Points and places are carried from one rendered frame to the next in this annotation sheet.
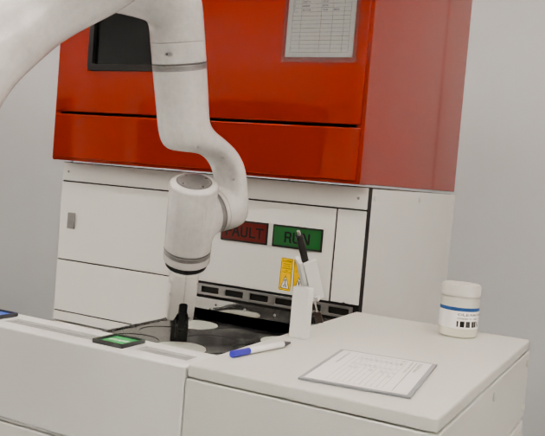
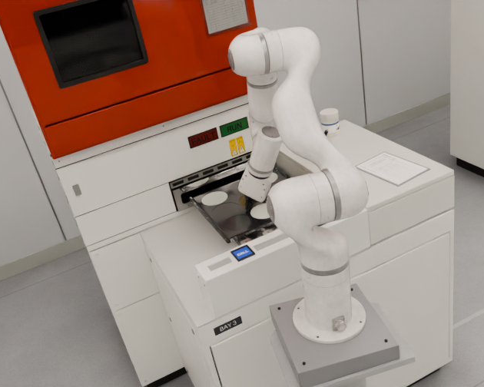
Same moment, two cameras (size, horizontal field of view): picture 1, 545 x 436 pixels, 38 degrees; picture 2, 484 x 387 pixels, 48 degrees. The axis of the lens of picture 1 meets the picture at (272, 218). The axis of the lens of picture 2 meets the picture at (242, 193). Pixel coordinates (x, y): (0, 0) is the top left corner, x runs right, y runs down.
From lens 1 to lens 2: 156 cm
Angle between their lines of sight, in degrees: 51
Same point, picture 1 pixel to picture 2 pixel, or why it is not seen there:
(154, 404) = (356, 231)
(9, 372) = (281, 267)
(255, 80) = (194, 53)
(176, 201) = (273, 146)
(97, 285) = (114, 216)
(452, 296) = (331, 119)
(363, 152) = not seen: hidden behind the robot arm
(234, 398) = (389, 207)
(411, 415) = (446, 173)
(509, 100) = not seen: outside the picture
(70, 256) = (85, 210)
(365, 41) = (252, 11)
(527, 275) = not seen: hidden behind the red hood
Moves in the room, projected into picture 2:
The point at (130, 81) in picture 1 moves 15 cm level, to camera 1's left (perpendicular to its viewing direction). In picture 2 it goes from (101, 84) to (64, 102)
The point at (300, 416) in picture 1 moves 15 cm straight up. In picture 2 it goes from (412, 197) to (411, 156)
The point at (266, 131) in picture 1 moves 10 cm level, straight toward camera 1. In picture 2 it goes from (210, 80) to (232, 81)
